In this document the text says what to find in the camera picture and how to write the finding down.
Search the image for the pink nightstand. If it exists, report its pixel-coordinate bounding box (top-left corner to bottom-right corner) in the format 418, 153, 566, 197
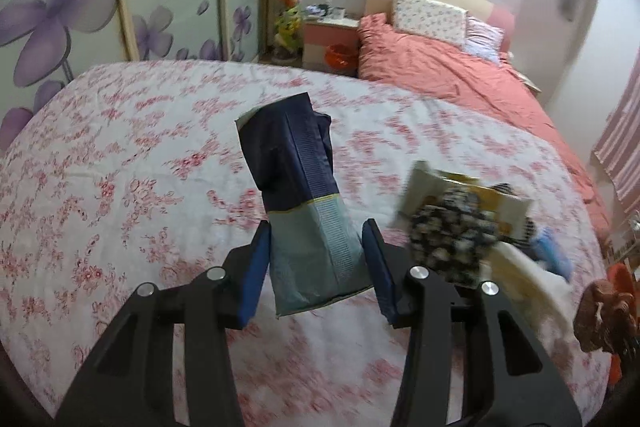
301, 17, 361, 78

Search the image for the orange basket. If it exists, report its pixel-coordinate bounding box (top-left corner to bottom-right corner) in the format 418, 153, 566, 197
324, 44, 359, 70

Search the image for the pink striped curtain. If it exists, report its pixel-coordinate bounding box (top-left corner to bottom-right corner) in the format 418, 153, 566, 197
592, 52, 640, 212

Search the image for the dark blue snack bag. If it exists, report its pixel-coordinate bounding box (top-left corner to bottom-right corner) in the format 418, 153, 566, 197
235, 92, 373, 319

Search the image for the blue plastic wrapper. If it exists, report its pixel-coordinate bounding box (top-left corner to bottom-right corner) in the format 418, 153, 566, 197
531, 227, 572, 280

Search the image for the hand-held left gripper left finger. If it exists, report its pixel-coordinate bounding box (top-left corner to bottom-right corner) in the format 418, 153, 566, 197
54, 221, 273, 427

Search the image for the striped pillow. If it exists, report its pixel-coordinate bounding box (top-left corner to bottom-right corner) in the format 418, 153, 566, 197
462, 17, 505, 64

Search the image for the yellow white snack packet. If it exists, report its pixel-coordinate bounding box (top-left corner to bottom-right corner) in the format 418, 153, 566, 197
395, 161, 533, 243

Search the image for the floral pillow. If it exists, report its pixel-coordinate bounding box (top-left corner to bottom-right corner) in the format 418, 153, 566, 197
391, 0, 470, 46

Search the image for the pink duvet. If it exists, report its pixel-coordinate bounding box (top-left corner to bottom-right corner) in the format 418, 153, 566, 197
356, 13, 613, 238

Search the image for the floral white bed sheet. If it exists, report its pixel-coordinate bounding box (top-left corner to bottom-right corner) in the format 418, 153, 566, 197
0, 59, 608, 427

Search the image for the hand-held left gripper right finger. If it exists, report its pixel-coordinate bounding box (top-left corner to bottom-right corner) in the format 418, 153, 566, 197
361, 218, 583, 427

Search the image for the black dotted pouch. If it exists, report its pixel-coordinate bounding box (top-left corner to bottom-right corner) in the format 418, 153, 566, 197
407, 184, 496, 285

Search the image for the brown stuffed toy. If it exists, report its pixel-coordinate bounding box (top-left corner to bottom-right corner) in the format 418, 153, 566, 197
572, 264, 640, 355

